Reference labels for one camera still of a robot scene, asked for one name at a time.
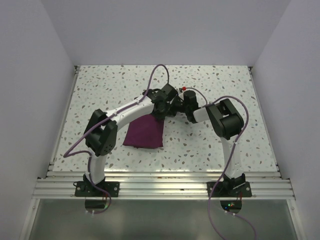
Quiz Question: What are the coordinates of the purple cloth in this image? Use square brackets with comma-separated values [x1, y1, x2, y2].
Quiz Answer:
[123, 114, 165, 149]

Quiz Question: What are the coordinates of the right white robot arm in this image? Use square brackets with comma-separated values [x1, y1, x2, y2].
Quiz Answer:
[170, 90, 246, 197]

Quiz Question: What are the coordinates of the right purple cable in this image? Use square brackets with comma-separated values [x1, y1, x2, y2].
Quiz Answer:
[189, 86, 258, 240]

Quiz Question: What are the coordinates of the purple cable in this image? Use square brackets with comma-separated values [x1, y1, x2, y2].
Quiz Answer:
[189, 86, 258, 240]
[63, 64, 171, 215]

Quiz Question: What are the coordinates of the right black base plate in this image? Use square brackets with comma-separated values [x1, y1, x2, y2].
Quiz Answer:
[211, 181, 253, 198]

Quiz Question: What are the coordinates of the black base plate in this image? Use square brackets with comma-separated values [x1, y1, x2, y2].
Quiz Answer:
[73, 179, 120, 198]
[211, 181, 253, 198]

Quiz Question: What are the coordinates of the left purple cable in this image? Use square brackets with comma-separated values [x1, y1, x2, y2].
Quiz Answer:
[63, 64, 171, 215]

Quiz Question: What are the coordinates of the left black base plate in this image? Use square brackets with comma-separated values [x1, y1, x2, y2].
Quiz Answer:
[73, 179, 120, 198]

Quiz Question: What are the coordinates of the aluminium rail frame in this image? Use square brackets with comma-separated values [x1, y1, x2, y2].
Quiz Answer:
[33, 65, 295, 200]

